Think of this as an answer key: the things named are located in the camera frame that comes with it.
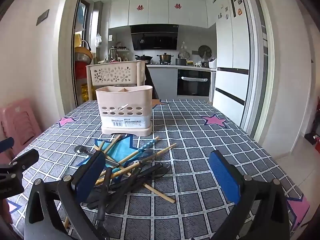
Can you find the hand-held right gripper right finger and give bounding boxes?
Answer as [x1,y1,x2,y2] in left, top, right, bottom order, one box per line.
[209,150,298,240]

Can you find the white upper kitchen cabinets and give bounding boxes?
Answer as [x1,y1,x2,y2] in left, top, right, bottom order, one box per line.
[109,0,209,29]

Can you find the gold foil bundle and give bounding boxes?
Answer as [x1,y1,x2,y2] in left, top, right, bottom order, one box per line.
[79,84,88,103]

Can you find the black range hood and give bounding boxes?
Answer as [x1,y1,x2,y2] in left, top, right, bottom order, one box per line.
[130,24,179,50]

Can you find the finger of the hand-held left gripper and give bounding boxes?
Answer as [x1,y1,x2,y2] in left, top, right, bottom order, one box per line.
[10,149,40,175]
[0,137,15,153]

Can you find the white refrigerator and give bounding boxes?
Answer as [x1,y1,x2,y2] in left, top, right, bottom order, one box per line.
[211,0,250,125]

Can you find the black built-in oven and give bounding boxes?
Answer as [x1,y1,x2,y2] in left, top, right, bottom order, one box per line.
[177,69,212,97]

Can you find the pink plastic stool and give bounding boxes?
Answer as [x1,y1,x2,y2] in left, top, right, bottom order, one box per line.
[0,98,42,155]

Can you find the dark cloth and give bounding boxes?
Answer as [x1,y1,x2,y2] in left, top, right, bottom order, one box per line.
[145,67,160,99]

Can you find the red fire extinguisher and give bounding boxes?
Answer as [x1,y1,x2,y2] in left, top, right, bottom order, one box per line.
[311,134,320,154]

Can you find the beige plastic utensil holder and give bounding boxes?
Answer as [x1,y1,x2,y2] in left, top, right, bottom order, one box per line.
[96,85,153,135]

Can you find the grey wall switch plate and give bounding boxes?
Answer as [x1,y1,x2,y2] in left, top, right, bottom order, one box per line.
[36,9,50,26]

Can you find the yellow basin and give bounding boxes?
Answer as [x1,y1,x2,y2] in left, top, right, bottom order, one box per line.
[74,46,93,64]

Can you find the group of fridge magnets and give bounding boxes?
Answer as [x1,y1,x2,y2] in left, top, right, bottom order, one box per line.
[217,0,244,20]

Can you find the steel cooking pot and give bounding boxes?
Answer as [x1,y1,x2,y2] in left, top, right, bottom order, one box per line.
[157,52,174,62]

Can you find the blue patterned chopstick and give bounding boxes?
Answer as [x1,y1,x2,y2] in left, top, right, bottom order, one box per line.
[117,137,160,165]

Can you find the red bucket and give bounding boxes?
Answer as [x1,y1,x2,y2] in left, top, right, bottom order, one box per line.
[74,61,87,85]

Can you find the grey checked star tablecloth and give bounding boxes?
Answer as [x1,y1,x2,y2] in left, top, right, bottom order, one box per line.
[6,99,312,240]

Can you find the round dark wire rack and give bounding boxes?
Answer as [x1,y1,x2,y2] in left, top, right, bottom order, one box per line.
[198,45,212,59]

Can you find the beige flower-cut basket trolley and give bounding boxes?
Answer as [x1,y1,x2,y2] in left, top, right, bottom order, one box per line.
[86,60,148,100]

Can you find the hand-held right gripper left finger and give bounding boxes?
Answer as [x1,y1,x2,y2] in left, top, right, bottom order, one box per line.
[24,151,108,240]

